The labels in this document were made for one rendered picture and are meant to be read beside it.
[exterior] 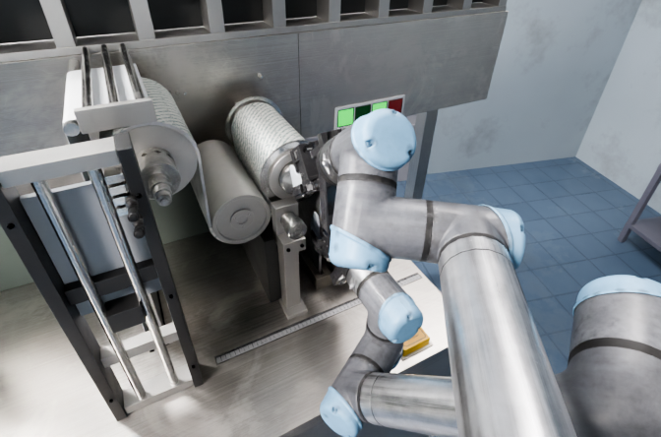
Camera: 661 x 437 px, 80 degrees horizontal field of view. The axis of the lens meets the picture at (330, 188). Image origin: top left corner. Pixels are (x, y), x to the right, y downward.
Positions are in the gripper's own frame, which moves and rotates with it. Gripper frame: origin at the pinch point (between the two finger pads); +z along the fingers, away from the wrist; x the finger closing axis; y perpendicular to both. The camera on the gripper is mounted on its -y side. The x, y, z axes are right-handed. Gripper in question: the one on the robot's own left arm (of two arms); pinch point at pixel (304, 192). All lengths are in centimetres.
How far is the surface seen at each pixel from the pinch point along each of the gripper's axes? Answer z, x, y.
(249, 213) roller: 5.7, 10.4, -0.8
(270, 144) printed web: 1.9, 3.4, 11.2
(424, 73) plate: 25, -59, 27
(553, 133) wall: 149, -274, -2
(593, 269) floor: 89, -191, -86
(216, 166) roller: 12.4, 13.0, 10.8
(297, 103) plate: 26.6, -14.8, 25.2
